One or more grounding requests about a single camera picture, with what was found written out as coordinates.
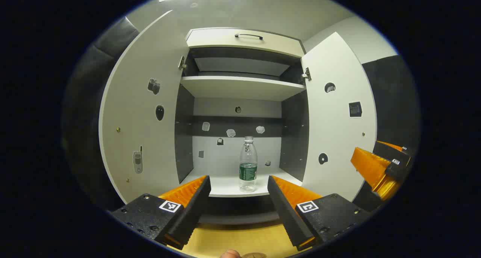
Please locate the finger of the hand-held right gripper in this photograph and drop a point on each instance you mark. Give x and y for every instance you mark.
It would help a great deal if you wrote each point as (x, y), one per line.
(391, 152)
(394, 169)

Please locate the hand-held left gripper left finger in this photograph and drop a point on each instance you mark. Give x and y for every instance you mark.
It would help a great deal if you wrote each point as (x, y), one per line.
(195, 209)

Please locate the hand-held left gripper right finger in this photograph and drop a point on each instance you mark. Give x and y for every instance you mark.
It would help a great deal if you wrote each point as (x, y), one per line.
(285, 213)

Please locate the clear plastic bottle green label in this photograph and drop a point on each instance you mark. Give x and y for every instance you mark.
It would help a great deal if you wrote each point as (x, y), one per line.
(248, 171)

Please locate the white cabinet door camera sticker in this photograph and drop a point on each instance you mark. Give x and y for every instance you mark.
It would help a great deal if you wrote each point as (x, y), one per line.
(131, 119)

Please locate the white cabinet dark interior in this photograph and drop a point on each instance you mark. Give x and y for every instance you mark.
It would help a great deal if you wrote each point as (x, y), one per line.
(225, 156)

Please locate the metal door hinge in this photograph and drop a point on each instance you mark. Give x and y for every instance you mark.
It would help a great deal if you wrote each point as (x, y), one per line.
(307, 74)
(182, 63)

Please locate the white cabinet shelf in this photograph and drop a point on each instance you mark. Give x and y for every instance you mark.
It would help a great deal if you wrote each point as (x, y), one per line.
(240, 88)

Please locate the black backdrop cloth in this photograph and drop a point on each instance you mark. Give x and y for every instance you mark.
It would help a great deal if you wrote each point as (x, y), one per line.
(86, 119)
(394, 100)

